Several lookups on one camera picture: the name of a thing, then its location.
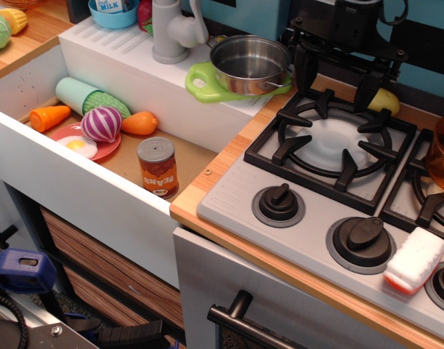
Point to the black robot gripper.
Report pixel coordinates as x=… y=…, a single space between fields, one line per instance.
x=347 y=36

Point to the orange beans can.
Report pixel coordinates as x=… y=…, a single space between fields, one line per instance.
x=158 y=166

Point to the stainless steel pot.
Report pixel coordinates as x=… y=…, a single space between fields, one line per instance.
x=250 y=65

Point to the yellow toy potato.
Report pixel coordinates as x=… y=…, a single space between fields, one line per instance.
x=385 y=99

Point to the black left burner grate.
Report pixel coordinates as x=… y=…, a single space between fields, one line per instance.
x=319 y=142

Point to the black burner grate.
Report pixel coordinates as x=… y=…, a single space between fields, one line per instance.
x=414 y=200
x=319 y=142

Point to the grey toy stove top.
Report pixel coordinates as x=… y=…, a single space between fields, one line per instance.
x=228 y=205

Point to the orange transparent bowl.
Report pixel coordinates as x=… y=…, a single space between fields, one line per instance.
x=435 y=155

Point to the green plastic cutting board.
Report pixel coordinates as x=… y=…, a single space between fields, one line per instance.
x=201 y=83

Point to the black left stove knob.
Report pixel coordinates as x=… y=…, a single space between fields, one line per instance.
x=278 y=206

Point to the black stove knob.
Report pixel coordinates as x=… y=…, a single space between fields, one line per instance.
x=361 y=245
x=434 y=287
x=278 y=206

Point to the grey toy faucet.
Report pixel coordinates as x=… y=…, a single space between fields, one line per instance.
x=173 y=33

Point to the black right burner grate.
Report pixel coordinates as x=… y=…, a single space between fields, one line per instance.
x=414 y=200

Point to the black middle stove knob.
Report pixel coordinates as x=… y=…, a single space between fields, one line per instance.
x=361 y=245

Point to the orange toy carrot right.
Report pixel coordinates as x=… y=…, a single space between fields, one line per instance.
x=142 y=123

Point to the orange toy carrot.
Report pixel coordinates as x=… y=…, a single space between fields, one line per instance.
x=42 y=119
x=142 y=123

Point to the white red toy sponge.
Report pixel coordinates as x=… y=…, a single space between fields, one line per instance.
x=415 y=261

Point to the blue plastic bowl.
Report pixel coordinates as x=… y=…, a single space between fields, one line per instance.
x=117 y=20

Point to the milk carton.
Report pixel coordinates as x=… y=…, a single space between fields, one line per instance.
x=113 y=6

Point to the black right stove knob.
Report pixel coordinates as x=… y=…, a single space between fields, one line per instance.
x=434 y=287

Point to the purple striped toy onion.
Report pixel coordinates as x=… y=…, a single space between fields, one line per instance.
x=102 y=124

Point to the pink plastic plate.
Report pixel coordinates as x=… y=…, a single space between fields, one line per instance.
x=74 y=130

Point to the white toy sink basin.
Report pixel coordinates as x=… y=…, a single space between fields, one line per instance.
x=107 y=200

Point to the toy fried egg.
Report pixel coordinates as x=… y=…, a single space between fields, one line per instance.
x=80 y=145

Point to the mint green cup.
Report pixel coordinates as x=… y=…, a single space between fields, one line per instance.
x=74 y=93

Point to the orange toy carrot left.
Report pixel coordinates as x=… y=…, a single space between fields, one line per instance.
x=42 y=119

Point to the yellow toy corn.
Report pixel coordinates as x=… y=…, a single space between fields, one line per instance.
x=16 y=18

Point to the black oven door handle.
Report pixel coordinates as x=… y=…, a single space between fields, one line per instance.
x=233 y=319

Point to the blue clamp handle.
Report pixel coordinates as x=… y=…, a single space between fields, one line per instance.
x=26 y=272

